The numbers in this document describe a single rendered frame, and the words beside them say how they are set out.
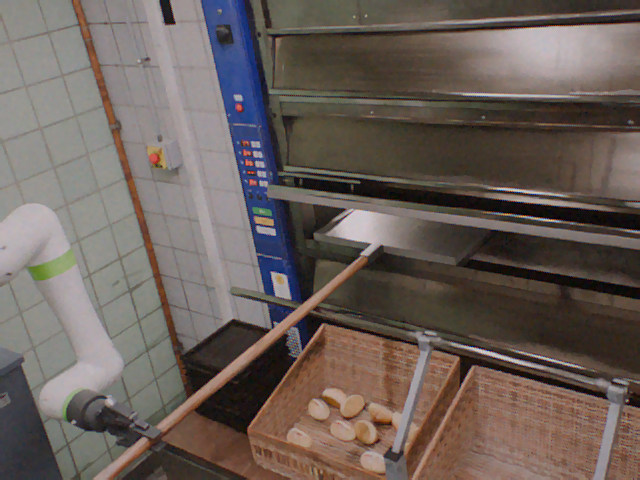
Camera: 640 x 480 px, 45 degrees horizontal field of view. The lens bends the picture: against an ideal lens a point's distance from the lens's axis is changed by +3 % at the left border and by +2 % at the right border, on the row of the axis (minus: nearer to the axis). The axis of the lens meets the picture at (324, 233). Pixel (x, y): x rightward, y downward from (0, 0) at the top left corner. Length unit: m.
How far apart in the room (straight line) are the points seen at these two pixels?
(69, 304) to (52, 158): 1.07
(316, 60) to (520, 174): 0.71
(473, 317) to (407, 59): 0.82
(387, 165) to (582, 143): 0.58
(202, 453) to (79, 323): 0.86
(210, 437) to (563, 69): 1.71
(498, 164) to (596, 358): 0.61
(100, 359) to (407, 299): 0.99
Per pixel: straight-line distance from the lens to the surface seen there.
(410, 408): 2.02
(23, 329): 3.08
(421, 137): 2.24
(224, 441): 2.78
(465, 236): 2.50
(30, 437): 2.48
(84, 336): 2.10
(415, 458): 2.38
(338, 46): 2.31
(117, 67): 3.04
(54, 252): 2.01
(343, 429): 2.62
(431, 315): 2.47
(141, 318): 3.40
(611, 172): 2.02
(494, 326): 2.38
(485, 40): 2.07
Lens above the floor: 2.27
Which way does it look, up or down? 24 degrees down
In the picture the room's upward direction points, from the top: 10 degrees counter-clockwise
